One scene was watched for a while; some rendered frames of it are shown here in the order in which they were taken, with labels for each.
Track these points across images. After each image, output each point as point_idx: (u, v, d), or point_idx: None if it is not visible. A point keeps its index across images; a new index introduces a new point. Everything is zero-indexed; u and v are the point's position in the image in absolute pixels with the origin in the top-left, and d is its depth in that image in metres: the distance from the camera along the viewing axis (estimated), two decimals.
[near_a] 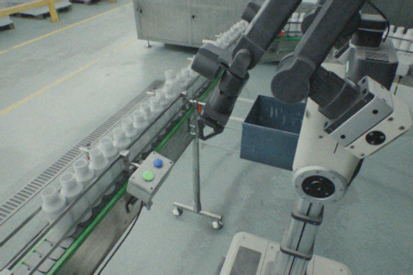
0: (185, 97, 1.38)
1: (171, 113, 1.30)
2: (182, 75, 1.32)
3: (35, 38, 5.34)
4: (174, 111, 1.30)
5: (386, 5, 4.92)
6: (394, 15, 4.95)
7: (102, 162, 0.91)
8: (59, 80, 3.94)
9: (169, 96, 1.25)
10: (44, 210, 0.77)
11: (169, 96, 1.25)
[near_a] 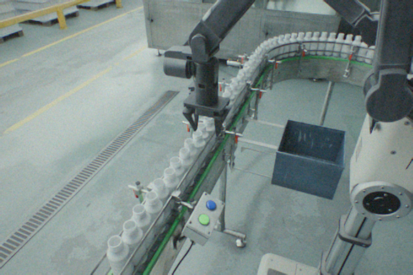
0: None
1: (209, 145, 1.32)
2: None
3: (45, 46, 5.36)
4: (212, 142, 1.32)
5: None
6: None
7: (158, 205, 0.93)
8: (72, 91, 3.96)
9: (209, 127, 1.27)
10: (110, 259, 0.79)
11: (208, 129, 1.27)
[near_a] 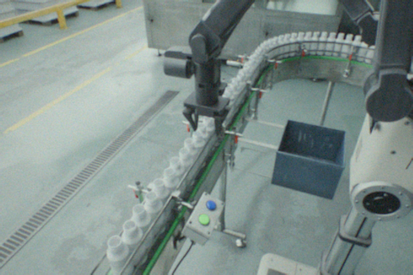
0: None
1: (209, 145, 1.32)
2: None
3: (45, 46, 5.36)
4: (212, 142, 1.32)
5: None
6: None
7: (158, 205, 0.93)
8: (72, 91, 3.96)
9: (209, 127, 1.27)
10: (110, 259, 0.79)
11: (208, 129, 1.27)
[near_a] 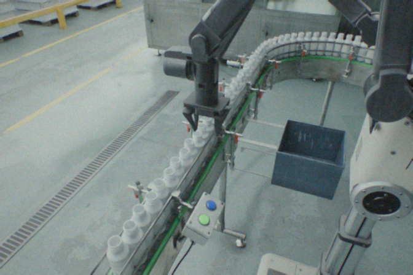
0: None
1: (209, 145, 1.32)
2: None
3: (45, 46, 5.36)
4: (212, 142, 1.32)
5: None
6: None
7: (158, 205, 0.93)
8: (72, 91, 3.96)
9: (209, 127, 1.27)
10: (110, 259, 0.79)
11: (208, 129, 1.27)
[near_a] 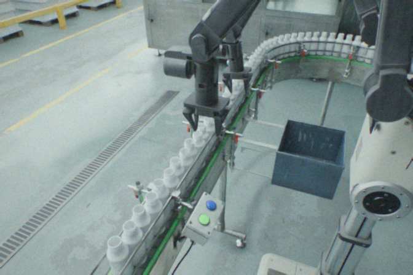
0: None
1: (209, 145, 1.31)
2: None
3: (45, 46, 5.36)
4: (212, 142, 1.31)
5: None
6: None
7: (158, 205, 0.92)
8: (72, 91, 3.96)
9: (209, 128, 1.27)
10: (110, 259, 0.79)
11: (208, 129, 1.27)
